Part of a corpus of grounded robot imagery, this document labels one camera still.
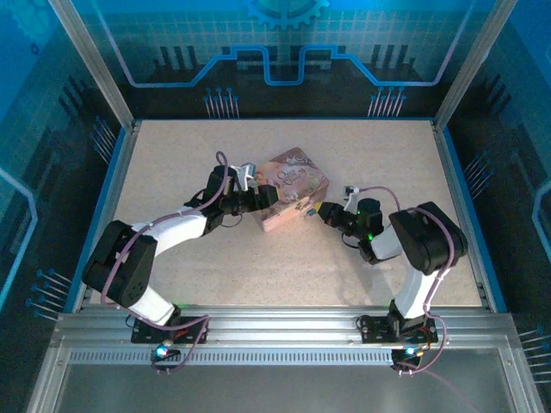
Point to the pink floral tin box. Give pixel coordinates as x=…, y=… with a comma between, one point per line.
x=297, y=185

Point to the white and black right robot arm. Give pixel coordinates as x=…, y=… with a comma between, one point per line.
x=413, y=292

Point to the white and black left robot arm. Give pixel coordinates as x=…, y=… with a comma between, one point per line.
x=146, y=301

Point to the small LED controller board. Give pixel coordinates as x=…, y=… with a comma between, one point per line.
x=409, y=353
x=163, y=352

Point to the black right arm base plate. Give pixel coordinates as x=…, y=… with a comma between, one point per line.
x=372, y=329

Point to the aluminium table side rail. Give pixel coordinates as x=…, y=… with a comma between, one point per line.
x=107, y=193
x=467, y=172

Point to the long aluminium mounting rail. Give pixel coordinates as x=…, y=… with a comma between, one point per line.
x=280, y=327

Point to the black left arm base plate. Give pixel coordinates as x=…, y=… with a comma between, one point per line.
x=144, y=331

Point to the aluminium frame post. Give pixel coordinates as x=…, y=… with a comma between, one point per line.
x=473, y=64
x=92, y=64

